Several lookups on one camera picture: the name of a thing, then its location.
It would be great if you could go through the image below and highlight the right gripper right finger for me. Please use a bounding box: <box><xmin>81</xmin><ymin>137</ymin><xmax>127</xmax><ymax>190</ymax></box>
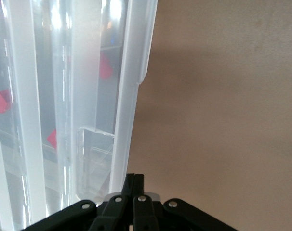
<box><xmin>133</xmin><ymin>173</ymin><xmax>239</xmax><ymax>231</ymax></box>

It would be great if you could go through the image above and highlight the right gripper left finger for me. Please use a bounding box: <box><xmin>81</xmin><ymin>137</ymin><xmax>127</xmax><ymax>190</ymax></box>
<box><xmin>20</xmin><ymin>173</ymin><xmax>136</xmax><ymax>231</ymax></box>

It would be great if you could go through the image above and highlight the clear ribbed plastic lid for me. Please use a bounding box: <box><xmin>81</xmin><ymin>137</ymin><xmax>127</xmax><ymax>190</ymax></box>
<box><xmin>0</xmin><ymin>0</ymin><xmax>159</xmax><ymax>231</ymax></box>

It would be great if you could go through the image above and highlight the red plastic block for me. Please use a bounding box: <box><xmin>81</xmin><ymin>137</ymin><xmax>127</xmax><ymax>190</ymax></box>
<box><xmin>46</xmin><ymin>128</ymin><xmax>58</xmax><ymax>150</ymax></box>
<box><xmin>0</xmin><ymin>89</ymin><xmax>13</xmax><ymax>114</ymax></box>
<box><xmin>98</xmin><ymin>53</ymin><xmax>113</xmax><ymax>80</ymax></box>

